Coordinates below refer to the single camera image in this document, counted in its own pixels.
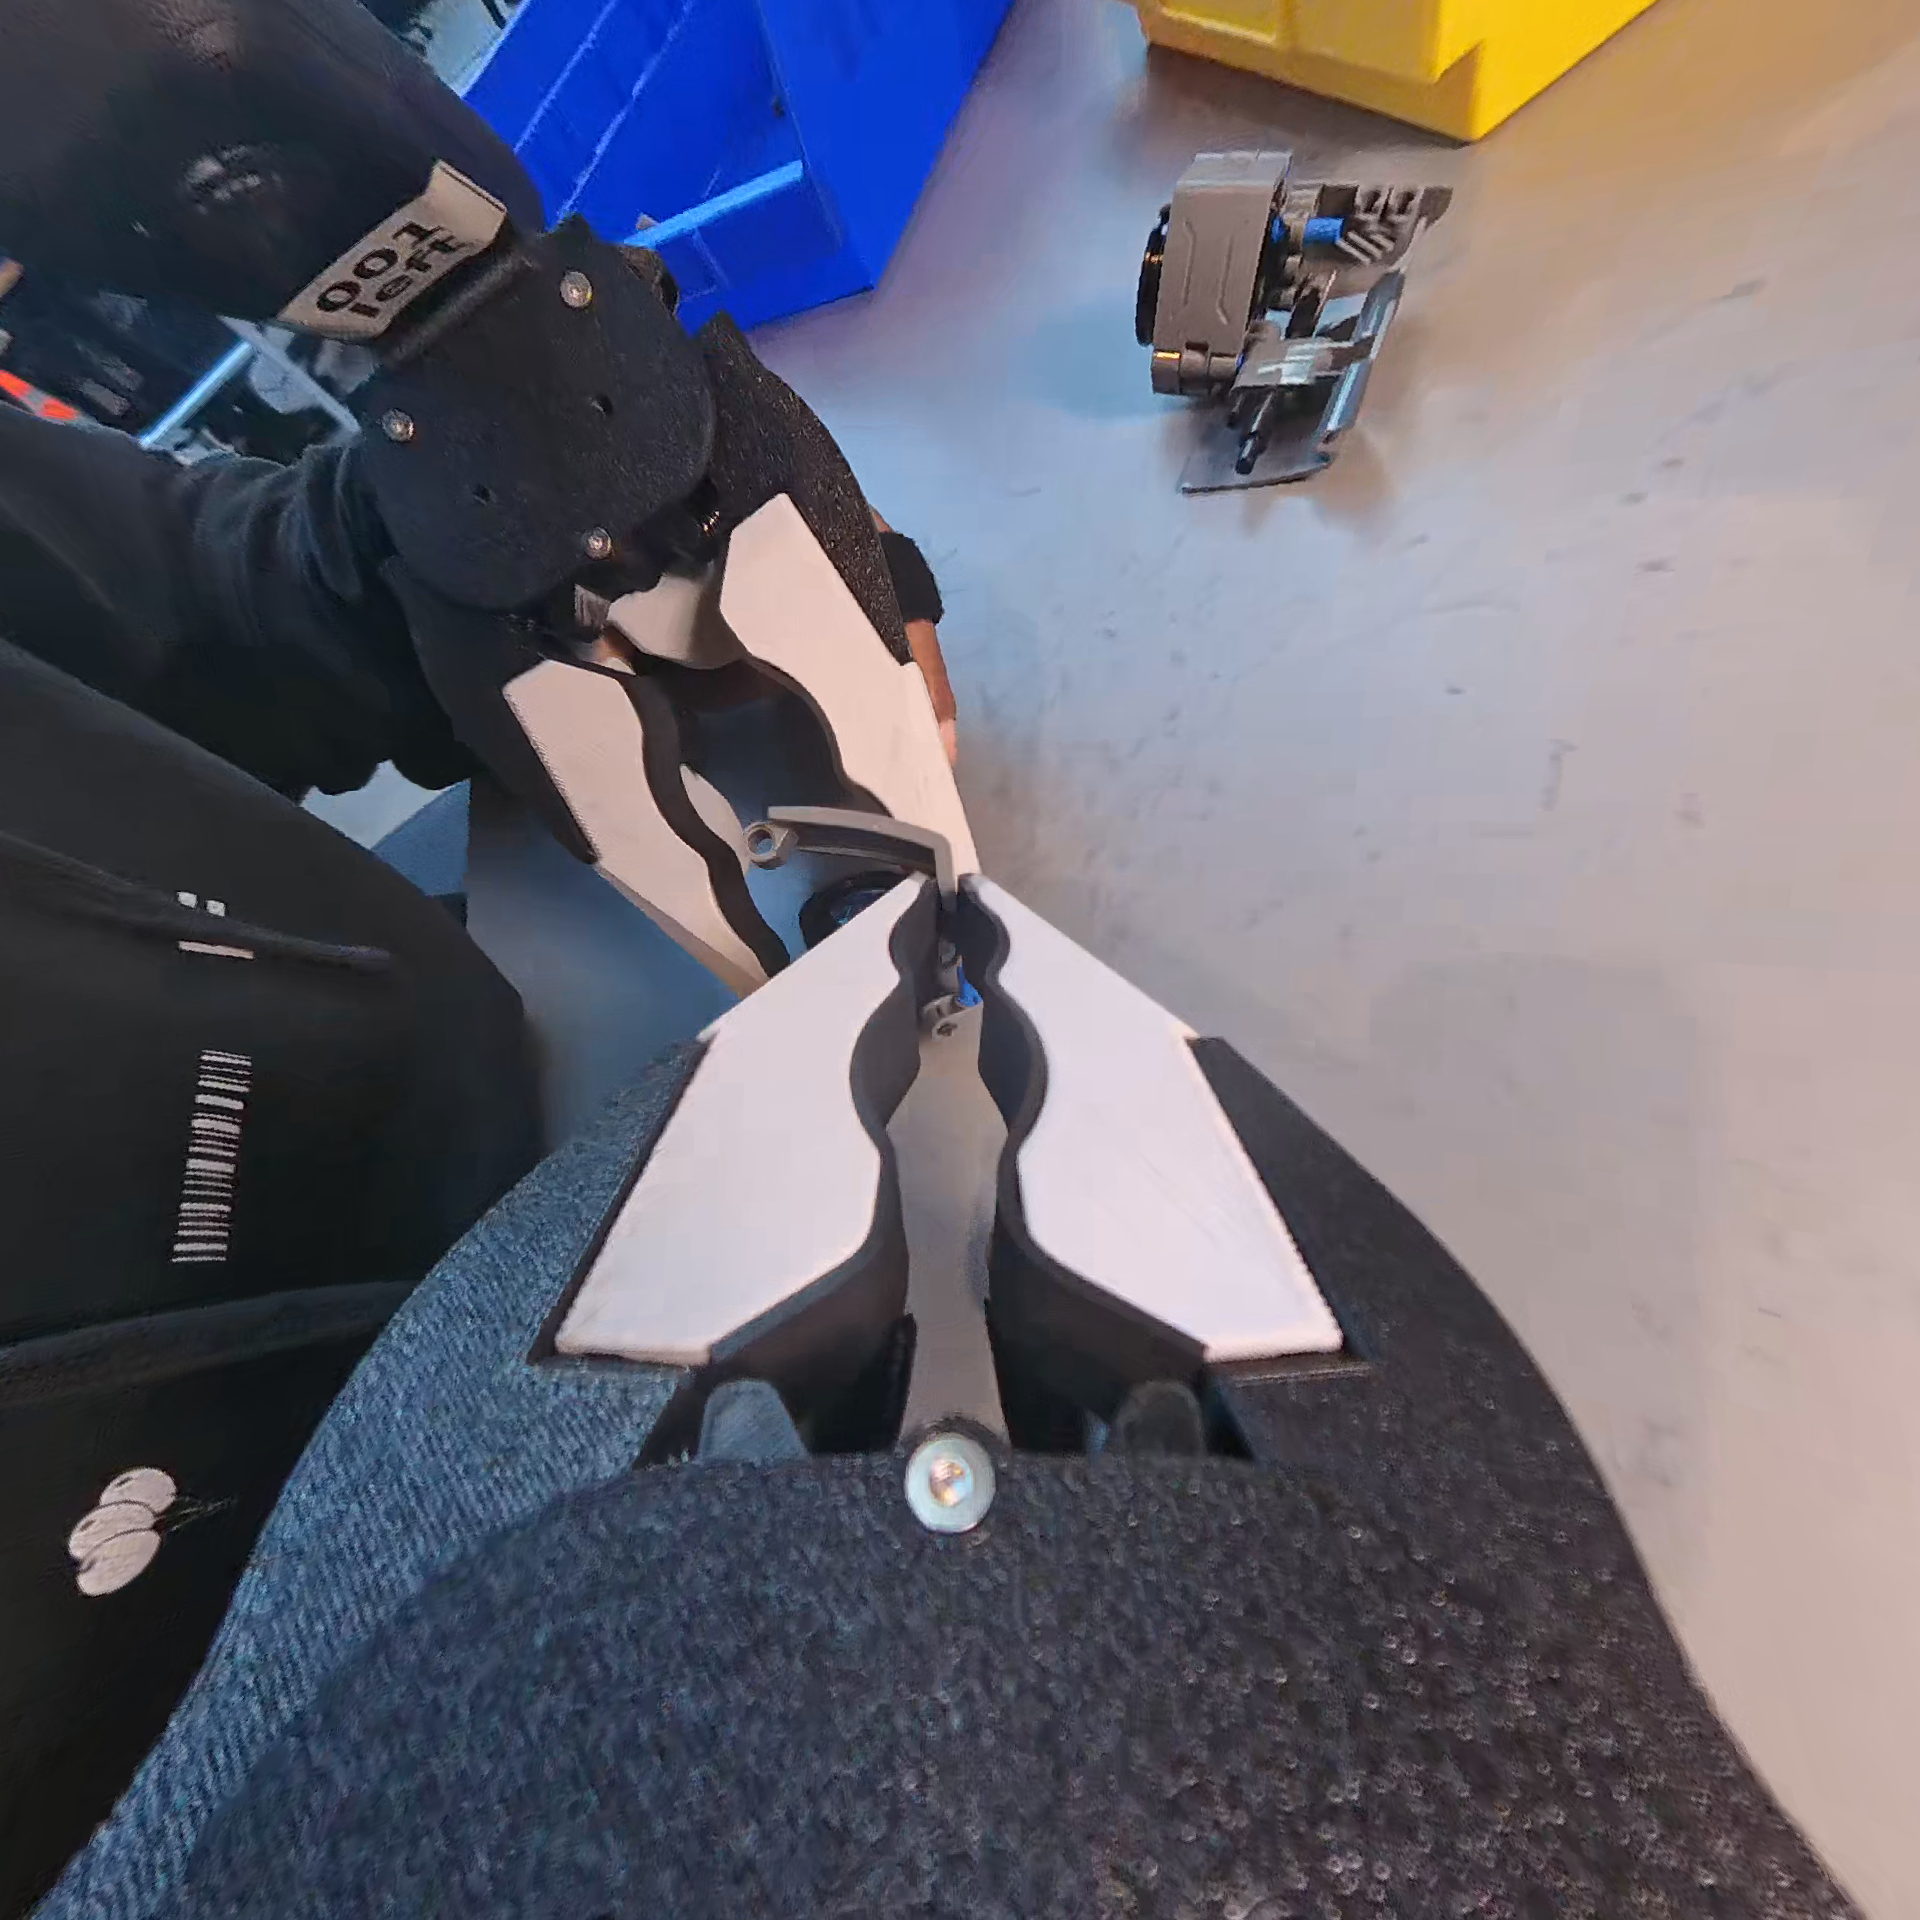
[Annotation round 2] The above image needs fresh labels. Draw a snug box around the grey curved brick panel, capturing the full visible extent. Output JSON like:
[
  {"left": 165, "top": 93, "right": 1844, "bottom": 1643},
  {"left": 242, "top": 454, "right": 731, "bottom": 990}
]
[{"left": 746, "top": 803, "right": 985, "bottom": 1040}]

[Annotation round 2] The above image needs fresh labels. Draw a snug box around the blue plastic storage bin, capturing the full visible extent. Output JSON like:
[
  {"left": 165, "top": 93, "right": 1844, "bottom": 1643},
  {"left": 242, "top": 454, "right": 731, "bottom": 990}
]
[{"left": 459, "top": 0, "right": 1022, "bottom": 334}]

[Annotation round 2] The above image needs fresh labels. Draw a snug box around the yellow plastic storage bin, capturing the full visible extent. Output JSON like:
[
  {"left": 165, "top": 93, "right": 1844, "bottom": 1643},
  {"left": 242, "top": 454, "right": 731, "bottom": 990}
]
[{"left": 1134, "top": 0, "right": 1657, "bottom": 146}]

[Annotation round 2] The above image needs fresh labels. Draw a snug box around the grey brick head assembly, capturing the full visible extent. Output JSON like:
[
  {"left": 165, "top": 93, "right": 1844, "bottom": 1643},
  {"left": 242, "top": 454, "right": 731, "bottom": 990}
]
[{"left": 1134, "top": 151, "right": 1453, "bottom": 496}]

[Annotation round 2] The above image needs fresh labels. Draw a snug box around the person's left hand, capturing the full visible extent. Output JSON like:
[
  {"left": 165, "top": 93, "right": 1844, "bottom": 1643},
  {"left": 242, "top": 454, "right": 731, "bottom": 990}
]
[{"left": 906, "top": 622, "right": 962, "bottom": 767}]

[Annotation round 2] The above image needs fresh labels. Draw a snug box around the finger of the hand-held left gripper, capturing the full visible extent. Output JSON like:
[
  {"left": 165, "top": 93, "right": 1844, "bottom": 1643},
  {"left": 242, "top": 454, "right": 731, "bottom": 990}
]
[
  {"left": 499, "top": 656, "right": 796, "bottom": 1000},
  {"left": 717, "top": 490, "right": 985, "bottom": 888}
]

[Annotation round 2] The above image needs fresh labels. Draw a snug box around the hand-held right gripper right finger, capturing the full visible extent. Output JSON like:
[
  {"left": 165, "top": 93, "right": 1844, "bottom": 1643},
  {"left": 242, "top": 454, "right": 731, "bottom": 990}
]
[{"left": 959, "top": 874, "right": 1347, "bottom": 1455}]

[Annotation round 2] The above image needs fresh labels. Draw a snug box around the black round toy lens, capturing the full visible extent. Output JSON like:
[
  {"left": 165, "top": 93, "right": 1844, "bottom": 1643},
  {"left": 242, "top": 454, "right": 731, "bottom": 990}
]
[{"left": 798, "top": 874, "right": 990, "bottom": 1012}]

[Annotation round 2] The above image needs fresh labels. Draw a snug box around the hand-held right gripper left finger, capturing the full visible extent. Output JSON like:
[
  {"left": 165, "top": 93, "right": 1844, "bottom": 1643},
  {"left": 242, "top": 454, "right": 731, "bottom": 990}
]
[{"left": 552, "top": 874, "right": 934, "bottom": 1455}]

